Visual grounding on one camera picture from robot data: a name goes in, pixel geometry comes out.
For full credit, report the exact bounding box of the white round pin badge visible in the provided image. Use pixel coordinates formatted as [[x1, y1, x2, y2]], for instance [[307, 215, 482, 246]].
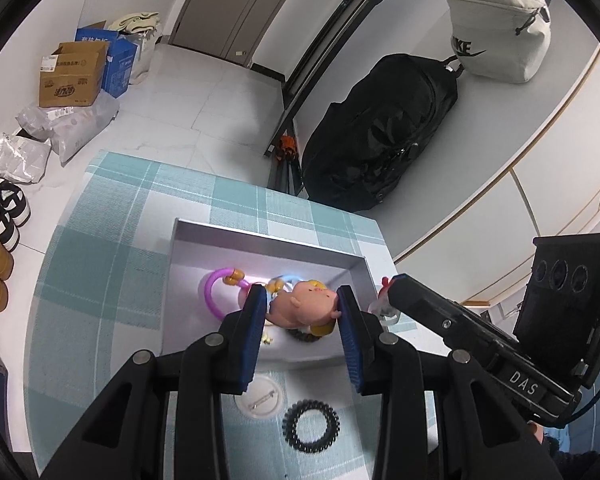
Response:
[[234, 374, 285, 420]]

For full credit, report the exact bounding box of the purple ring bracelet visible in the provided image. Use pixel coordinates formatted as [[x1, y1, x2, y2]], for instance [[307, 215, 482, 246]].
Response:
[[200, 268, 251, 321]]

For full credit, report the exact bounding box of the pink pig figurine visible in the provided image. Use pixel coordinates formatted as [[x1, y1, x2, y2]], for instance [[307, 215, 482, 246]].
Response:
[[265, 275, 341, 338]]

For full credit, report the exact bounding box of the blue ring bracelet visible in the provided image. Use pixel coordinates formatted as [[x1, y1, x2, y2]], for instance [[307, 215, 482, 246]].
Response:
[[264, 273, 307, 296]]

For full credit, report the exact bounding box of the clear red hair clip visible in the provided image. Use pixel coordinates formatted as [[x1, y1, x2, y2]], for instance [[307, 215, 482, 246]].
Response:
[[367, 276, 401, 327]]

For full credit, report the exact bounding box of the person's right hand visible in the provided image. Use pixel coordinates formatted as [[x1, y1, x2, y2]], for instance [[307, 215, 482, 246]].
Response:
[[527, 422, 544, 444]]

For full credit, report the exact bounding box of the grey open cardboard box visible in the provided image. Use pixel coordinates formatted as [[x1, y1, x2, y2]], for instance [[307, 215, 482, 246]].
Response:
[[161, 219, 380, 354]]

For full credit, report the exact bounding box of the teal plaid tablecloth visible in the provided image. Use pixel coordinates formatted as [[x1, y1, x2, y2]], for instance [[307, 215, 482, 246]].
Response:
[[24, 152, 396, 479]]

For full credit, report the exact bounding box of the black coat rack stand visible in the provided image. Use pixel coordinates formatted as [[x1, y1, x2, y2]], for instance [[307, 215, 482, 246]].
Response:
[[264, 0, 385, 196]]

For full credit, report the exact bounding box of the orange black tool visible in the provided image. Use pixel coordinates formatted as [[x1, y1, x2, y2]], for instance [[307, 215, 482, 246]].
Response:
[[275, 133, 298, 160]]

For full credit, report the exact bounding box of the black white sneaker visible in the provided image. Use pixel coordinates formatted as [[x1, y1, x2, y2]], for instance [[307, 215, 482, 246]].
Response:
[[0, 207, 20, 252], [0, 178, 31, 226]]

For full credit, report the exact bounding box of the grey plastic parcel bag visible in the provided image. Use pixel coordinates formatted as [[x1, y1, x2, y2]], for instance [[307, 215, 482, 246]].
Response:
[[16, 90, 120, 166]]

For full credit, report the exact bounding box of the white nike bag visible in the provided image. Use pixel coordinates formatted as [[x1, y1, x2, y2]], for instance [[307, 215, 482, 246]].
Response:
[[446, 0, 552, 84]]

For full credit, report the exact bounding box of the blue cardboard box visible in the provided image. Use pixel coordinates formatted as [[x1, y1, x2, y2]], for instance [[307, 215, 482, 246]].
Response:
[[74, 25, 137, 98]]

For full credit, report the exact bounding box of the brown cardboard box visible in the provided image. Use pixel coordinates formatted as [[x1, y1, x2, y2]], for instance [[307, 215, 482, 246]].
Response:
[[38, 41, 109, 108]]

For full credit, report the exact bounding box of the grey-brown door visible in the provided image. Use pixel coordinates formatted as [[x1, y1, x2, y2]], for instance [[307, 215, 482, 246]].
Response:
[[170, 0, 286, 66]]

